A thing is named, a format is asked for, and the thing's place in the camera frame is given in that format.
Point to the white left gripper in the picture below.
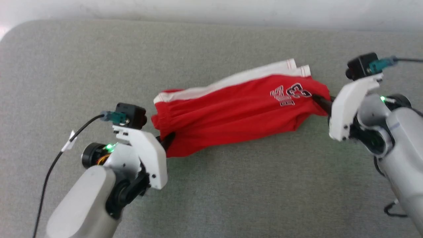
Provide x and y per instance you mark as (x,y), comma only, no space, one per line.
(153,158)

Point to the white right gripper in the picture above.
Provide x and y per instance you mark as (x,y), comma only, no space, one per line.
(347,105)

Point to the red basketball shorts white trim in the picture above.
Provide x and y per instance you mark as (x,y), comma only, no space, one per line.
(231,112)

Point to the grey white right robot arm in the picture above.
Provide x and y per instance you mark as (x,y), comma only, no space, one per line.
(403,148)

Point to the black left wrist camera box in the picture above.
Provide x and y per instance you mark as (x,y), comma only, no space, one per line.
(132,114)

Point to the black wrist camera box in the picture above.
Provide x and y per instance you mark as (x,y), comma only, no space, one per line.
(132,114)
(360,66)

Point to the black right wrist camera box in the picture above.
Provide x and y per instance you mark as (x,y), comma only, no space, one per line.
(360,66)

